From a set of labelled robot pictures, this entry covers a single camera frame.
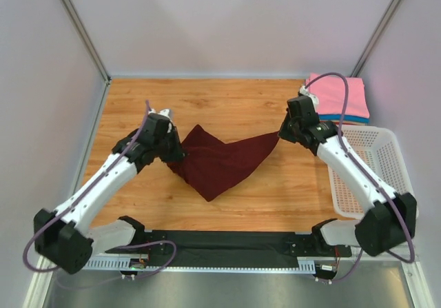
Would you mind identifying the maroon t-shirt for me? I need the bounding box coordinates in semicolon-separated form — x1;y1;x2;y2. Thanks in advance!
167;125;279;202

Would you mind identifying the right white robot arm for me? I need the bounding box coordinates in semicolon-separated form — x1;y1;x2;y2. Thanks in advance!
278;96;417;263

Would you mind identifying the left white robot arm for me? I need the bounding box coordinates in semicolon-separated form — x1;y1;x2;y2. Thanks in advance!
32;109;186;274

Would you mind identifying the blue folded t-shirt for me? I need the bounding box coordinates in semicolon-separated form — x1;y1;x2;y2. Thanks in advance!
319;114;369;123

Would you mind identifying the pink folded t-shirt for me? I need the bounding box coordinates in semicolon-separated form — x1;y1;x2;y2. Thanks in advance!
307;76;370;118

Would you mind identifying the white plastic basket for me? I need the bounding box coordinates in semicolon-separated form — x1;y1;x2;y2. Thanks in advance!
328;125;413;220

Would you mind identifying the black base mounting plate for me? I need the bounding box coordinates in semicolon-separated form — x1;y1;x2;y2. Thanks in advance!
104;229;353;268

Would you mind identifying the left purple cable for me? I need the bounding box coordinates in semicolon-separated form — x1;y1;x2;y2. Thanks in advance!
22;100;178;290

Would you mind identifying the purple cable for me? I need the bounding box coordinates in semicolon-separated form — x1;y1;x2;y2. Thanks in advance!
22;100;178;290
302;72;416;286

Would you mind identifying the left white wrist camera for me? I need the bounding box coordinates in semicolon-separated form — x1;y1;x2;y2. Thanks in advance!
159;108;173;121

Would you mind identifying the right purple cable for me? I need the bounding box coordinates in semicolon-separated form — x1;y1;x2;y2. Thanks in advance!
302;72;416;286

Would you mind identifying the aluminium slotted cable rail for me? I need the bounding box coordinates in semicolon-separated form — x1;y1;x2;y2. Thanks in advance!
81;255;338;275

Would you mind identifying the right aluminium frame post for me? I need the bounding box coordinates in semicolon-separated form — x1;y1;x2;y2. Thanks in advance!
350;0;404;77

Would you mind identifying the aluminium frame post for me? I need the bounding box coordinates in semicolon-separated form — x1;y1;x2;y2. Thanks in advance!
350;0;404;77
60;0;111;83

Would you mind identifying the left aluminium frame post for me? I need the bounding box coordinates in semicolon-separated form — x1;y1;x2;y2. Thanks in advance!
60;0;111;83

